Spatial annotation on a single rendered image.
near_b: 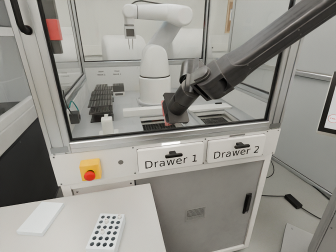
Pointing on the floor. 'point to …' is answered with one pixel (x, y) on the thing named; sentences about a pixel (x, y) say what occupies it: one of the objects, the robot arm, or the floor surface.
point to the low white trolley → (87, 222)
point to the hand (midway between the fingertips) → (166, 119)
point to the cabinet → (199, 202)
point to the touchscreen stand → (314, 242)
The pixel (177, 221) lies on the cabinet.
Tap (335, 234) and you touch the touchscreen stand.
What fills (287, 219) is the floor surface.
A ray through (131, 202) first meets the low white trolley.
